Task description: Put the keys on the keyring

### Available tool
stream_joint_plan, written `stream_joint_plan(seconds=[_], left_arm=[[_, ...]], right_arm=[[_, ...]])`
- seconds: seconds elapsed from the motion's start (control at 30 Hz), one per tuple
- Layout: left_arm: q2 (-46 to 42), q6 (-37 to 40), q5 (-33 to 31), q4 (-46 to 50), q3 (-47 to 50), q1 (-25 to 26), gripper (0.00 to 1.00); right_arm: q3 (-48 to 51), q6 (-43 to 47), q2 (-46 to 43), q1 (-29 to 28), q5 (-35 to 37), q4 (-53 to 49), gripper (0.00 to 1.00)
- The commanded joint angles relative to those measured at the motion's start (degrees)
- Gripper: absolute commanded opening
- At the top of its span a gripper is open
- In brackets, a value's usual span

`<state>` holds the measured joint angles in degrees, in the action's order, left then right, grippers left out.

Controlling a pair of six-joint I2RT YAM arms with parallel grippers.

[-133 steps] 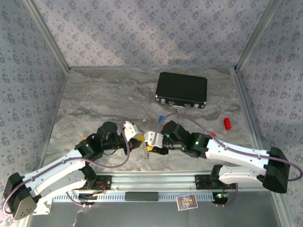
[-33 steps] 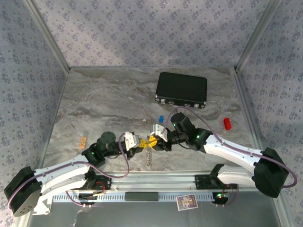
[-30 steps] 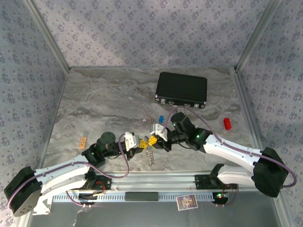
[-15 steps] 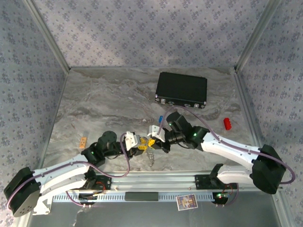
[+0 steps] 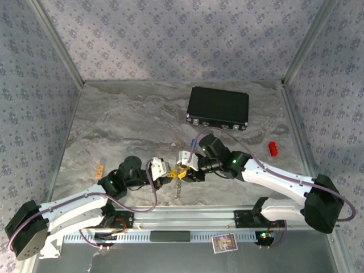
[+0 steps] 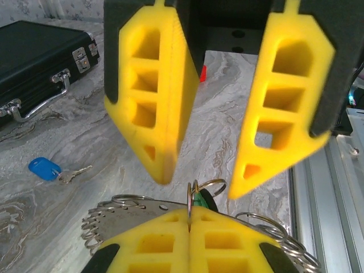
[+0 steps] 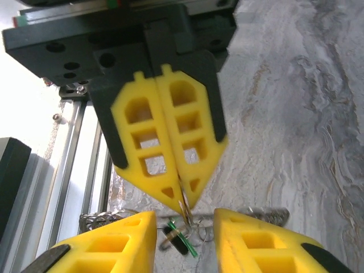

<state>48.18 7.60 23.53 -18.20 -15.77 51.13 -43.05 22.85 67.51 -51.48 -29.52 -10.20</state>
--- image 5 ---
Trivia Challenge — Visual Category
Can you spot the aluminium mounting rail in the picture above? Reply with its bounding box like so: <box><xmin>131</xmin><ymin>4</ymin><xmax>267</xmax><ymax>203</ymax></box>
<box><xmin>31</xmin><ymin>206</ymin><xmax>341</xmax><ymax>231</ymax></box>

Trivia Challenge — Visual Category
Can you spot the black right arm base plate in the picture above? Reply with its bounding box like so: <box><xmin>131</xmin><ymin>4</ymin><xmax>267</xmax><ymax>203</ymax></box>
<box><xmin>233</xmin><ymin>209</ymin><xmax>286</xmax><ymax>246</ymax></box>

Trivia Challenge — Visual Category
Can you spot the colourful picture card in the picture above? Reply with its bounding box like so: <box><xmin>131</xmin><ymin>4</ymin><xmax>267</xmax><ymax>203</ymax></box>
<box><xmin>211</xmin><ymin>233</ymin><xmax>238</xmax><ymax>254</ymax></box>

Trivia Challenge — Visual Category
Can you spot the aluminium corner post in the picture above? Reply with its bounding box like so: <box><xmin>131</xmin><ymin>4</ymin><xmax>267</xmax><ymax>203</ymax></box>
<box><xmin>282</xmin><ymin>0</ymin><xmax>340</xmax><ymax>86</ymax></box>
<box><xmin>28</xmin><ymin>0</ymin><xmax>85</xmax><ymax>85</ymax></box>

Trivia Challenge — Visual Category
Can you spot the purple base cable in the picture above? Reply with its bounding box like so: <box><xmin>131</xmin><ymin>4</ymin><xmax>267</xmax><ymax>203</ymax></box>
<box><xmin>78</xmin><ymin>227</ymin><xmax>112</xmax><ymax>251</ymax></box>
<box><xmin>259</xmin><ymin>220</ymin><xmax>287</xmax><ymax>250</ymax></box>

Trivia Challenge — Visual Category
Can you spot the slotted grey cable duct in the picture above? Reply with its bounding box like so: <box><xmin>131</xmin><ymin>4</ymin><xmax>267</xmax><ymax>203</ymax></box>
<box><xmin>63</xmin><ymin>230</ymin><xmax>274</xmax><ymax>244</ymax></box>

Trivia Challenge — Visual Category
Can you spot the black pad on duct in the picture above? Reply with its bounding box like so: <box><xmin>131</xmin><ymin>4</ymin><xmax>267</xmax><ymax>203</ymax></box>
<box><xmin>150</xmin><ymin>231</ymin><xmax>191</xmax><ymax>243</ymax></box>

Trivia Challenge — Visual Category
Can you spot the metal keyring chain with keys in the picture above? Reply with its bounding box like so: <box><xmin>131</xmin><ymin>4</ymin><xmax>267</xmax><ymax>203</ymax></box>
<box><xmin>172</xmin><ymin>170</ymin><xmax>183</xmax><ymax>199</ymax></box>

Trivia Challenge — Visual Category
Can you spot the red ridged toy brick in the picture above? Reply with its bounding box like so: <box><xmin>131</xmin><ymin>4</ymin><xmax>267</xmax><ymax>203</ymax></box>
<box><xmin>268</xmin><ymin>141</ymin><xmax>280</xmax><ymax>158</ymax></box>

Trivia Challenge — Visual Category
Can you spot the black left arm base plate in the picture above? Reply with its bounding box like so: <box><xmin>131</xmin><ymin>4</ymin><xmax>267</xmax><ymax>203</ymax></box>
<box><xmin>93</xmin><ymin>209</ymin><xmax>135</xmax><ymax>247</ymax></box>

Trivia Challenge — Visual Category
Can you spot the black hard case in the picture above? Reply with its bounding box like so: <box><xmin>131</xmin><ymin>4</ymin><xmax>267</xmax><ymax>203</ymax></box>
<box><xmin>186</xmin><ymin>86</ymin><xmax>250</xmax><ymax>132</ymax></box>

